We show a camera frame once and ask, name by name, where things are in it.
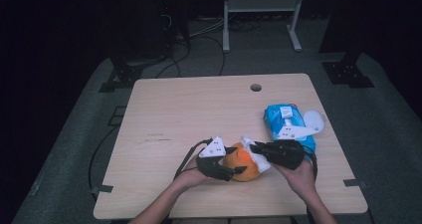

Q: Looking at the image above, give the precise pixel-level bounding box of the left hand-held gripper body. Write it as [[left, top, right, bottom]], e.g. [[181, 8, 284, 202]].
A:
[[195, 136, 235, 182]]

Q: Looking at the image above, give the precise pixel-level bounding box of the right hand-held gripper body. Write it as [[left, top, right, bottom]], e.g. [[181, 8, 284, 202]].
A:
[[263, 125, 322, 171]]

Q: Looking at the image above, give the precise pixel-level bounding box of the orange plush toy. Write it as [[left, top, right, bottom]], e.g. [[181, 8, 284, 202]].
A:
[[221, 141, 261, 182]]

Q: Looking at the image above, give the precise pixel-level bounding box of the white wet wipe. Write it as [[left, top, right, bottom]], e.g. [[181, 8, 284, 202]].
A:
[[240, 133, 273, 174]]

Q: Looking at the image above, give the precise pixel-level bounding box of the blue wet wipe pack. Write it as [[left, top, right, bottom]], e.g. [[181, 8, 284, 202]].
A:
[[263, 103, 317, 152]]

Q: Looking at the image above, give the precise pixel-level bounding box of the person's left hand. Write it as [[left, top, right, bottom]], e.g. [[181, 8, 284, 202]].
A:
[[172, 157, 213, 190]]

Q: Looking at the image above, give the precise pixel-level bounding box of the person's right hand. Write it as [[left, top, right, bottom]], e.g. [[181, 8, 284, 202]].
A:
[[273, 158, 318, 200]]

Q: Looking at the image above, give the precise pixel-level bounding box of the white oval lid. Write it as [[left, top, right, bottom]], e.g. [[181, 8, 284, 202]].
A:
[[303, 110, 326, 135]]

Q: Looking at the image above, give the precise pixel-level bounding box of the black table edge clip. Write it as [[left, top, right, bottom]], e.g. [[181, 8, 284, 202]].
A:
[[342, 178, 369, 189], [91, 184, 114, 194]]

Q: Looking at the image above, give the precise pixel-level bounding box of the black stand base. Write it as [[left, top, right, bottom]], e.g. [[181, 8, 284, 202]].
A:
[[321, 49, 376, 89], [99, 56, 167, 94]]

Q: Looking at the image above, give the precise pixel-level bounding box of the white metal stand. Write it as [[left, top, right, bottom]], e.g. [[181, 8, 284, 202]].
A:
[[222, 0, 307, 54]]

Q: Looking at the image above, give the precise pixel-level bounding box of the dark equipment stand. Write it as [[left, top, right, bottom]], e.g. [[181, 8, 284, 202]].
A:
[[158, 0, 191, 49]]

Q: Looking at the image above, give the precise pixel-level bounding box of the left hand-held gripper cable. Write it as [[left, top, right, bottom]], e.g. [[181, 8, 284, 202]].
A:
[[173, 137, 214, 180]]

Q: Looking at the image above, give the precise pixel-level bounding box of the hand-held gripper cable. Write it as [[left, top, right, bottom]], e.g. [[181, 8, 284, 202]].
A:
[[303, 150, 318, 180], [173, 137, 214, 180]]

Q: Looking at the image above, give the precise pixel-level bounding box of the right hand-held gripper cable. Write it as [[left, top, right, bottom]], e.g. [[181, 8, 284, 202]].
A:
[[303, 150, 318, 180]]

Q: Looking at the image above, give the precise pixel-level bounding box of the black floor cable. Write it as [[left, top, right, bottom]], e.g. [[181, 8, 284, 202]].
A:
[[88, 123, 120, 198], [155, 41, 192, 79], [198, 34, 227, 77]]

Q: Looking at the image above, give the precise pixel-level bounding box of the black cable bundle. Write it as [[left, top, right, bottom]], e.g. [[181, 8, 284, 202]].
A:
[[228, 18, 263, 33]]

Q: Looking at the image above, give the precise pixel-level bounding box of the white floor cable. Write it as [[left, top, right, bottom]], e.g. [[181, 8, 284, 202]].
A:
[[188, 16, 227, 39]]

